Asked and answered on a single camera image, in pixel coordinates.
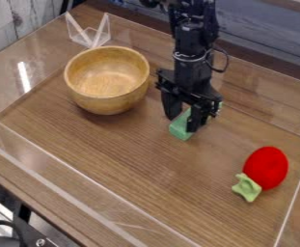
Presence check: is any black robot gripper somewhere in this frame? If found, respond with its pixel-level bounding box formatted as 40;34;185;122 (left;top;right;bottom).
157;54;223;132

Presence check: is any green rectangular block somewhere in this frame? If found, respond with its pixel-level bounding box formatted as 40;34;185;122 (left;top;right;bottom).
170;102;223;141

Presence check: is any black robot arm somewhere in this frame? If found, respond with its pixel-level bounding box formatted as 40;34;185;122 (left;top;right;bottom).
139;0;223;133

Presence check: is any brown wooden bowl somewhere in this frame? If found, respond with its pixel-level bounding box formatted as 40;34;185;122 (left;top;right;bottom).
63;45;150;115

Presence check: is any red plush ball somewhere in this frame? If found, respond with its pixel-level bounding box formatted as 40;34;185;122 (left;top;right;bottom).
243;147;289;190

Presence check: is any small green plastic toy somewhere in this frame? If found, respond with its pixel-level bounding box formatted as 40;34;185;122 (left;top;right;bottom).
233;173;262;203

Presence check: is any black metal table frame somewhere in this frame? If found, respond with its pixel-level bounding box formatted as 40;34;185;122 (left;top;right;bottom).
12;199;72;247

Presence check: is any black cable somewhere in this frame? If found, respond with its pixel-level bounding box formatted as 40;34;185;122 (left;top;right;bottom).
0;220;28;247

